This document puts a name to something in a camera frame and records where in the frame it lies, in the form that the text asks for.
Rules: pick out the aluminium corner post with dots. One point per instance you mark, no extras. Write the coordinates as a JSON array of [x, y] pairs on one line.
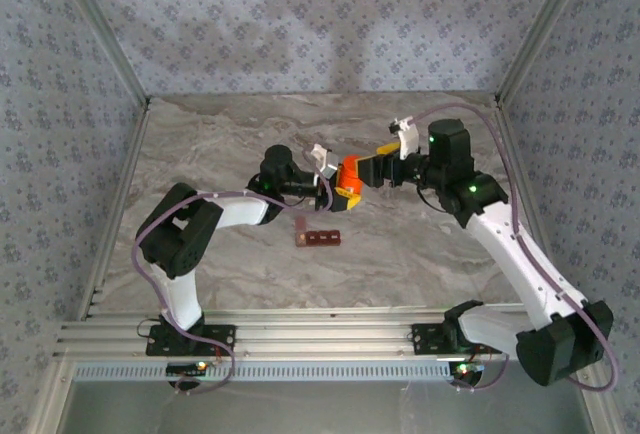
[[542, 29], [102, 29]]

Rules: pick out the aluminium table side rail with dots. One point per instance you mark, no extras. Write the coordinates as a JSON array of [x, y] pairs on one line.
[[524, 179], [117, 204]]

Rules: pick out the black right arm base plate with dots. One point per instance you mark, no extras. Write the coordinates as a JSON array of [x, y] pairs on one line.
[[425, 339]]

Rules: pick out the aluminium base frame rail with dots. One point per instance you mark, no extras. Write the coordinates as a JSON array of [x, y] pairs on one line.
[[325, 334]]

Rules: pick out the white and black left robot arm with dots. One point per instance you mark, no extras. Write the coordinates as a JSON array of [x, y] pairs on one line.
[[240, 209]]

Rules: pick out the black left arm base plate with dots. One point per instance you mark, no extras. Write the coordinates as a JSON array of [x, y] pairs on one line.
[[222, 336]]

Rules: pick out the small circuit board with LED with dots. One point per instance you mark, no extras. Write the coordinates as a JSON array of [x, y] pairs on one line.
[[470, 369], [187, 368]]

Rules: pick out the grey metal panel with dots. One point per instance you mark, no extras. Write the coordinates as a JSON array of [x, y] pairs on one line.
[[325, 409]]

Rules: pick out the orange pill bottle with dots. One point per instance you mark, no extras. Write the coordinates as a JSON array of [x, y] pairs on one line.
[[350, 176]]

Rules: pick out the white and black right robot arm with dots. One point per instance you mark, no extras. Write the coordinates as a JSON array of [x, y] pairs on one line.
[[520, 259]]

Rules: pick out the dark red pill organizer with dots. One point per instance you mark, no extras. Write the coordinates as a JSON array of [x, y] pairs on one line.
[[322, 239]]

